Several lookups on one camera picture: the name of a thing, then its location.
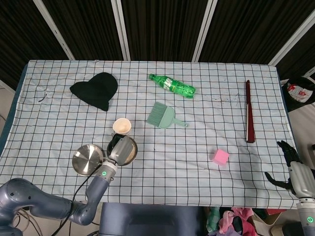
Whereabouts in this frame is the black bag with red print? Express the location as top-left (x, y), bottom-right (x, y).
top-left (280, 76), bottom-right (315, 113)

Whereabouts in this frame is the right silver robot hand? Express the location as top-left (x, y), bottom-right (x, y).
top-left (264, 140), bottom-right (315, 199)

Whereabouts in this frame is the black knit hat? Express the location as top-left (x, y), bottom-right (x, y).
top-left (69, 72), bottom-right (119, 112)

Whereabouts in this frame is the metal bowl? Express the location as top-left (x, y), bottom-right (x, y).
top-left (106, 135), bottom-right (139, 167)

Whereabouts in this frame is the green plastic bottle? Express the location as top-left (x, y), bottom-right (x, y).
top-left (148, 73), bottom-right (197, 100)

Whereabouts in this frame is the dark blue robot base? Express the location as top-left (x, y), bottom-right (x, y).
top-left (99, 202), bottom-right (205, 236)

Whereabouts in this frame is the shallow metal plate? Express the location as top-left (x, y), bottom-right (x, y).
top-left (72, 144), bottom-right (106, 177)

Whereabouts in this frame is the white paper cup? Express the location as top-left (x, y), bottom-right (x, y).
top-left (112, 118), bottom-right (132, 137)

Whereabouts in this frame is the green mini brush with dustpan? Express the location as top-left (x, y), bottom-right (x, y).
top-left (147, 101), bottom-right (190, 130)

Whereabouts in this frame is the checked white tablecloth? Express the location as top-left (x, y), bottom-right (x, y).
top-left (0, 59), bottom-right (300, 210)

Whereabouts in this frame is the black cable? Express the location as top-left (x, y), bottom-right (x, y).
top-left (54, 163), bottom-right (104, 236)

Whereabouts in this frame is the white partition post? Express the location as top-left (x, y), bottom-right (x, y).
top-left (110, 0), bottom-right (131, 61)
top-left (191, 0), bottom-right (219, 62)
top-left (31, 0), bottom-right (76, 60)
top-left (269, 9), bottom-right (315, 66)

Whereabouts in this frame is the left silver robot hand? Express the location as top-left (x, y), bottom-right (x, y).
top-left (107, 134), bottom-right (134, 166)

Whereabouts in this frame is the pile of coloured cloths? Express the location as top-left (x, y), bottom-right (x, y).
top-left (206, 206), bottom-right (258, 236)

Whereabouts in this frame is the pink foam cube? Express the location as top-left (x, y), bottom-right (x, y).
top-left (212, 148), bottom-right (230, 166)

